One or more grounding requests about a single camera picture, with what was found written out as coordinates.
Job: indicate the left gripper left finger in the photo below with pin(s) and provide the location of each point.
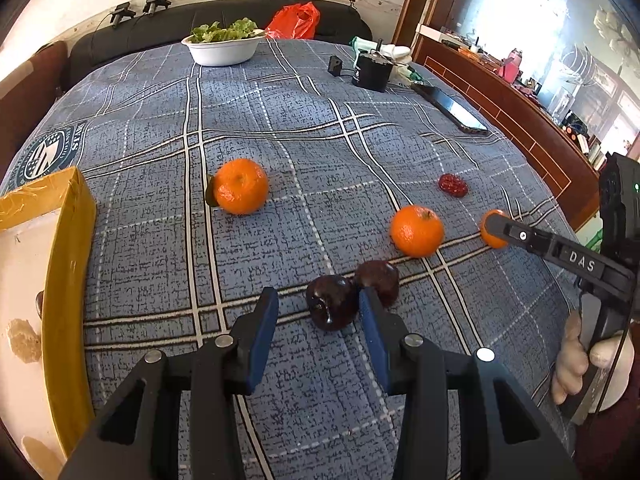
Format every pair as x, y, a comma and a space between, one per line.
135, 435

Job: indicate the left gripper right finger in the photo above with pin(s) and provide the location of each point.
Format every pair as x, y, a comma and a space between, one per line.
503, 434

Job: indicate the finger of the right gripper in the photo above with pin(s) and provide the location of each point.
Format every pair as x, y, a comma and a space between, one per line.
568, 255

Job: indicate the red jujube date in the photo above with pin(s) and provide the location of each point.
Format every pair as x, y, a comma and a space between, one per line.
453, 185

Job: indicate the dark red apple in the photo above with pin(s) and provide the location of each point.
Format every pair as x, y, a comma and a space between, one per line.
332, 301
382, 276

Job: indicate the dark red apple front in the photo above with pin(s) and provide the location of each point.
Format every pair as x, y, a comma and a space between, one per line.
332, 301

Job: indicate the orange tangerine with leaf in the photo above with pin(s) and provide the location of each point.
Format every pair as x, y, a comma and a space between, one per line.
239, 187

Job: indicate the right hand white glove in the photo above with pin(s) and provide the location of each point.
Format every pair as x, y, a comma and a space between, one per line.
573, 360

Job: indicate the brown wooden cabinet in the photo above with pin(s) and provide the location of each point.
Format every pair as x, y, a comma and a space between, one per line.
571, 179

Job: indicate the beige cake piece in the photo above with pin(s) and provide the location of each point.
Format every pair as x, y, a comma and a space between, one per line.
24, 342

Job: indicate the black smartphone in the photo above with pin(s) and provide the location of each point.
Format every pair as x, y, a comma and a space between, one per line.
455, 112

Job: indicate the dark plum in tray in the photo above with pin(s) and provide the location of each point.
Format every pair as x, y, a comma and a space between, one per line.
39, 303

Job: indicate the pink bottle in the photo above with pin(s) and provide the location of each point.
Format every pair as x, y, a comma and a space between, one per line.
511, 66

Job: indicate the yellow cardboard box tray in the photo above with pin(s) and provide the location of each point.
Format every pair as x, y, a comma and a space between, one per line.
46, 238

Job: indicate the white green cloth bag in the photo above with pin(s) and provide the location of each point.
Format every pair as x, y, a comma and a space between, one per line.
399, 56

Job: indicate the black cylindrical cup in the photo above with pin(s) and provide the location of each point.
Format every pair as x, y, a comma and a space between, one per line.
371, 71

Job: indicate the blue plaid tablecloth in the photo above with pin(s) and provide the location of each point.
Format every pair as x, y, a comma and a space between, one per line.
167, 271

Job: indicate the small black charger cube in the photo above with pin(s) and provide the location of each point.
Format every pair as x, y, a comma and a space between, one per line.
335, 66

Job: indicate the red plastic bag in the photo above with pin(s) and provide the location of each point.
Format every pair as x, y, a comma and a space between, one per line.
296, 21

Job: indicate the dark red armchair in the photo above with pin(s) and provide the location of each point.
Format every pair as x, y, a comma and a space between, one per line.
26, 95

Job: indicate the white bowl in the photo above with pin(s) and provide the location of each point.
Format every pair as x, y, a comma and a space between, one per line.
224, 53

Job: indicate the green lettuce leaves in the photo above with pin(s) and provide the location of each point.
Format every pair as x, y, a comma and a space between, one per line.
208, 33

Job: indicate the black leather sofa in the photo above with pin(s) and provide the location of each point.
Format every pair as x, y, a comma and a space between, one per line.
210, 21

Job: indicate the black clamp device left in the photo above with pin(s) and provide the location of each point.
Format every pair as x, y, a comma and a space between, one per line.
121, 11

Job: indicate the black clamp device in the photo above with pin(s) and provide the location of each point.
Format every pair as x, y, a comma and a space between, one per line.
121, 11
151, 6

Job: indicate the black clamp device right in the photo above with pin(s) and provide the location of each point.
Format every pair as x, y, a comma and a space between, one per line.
151, 6

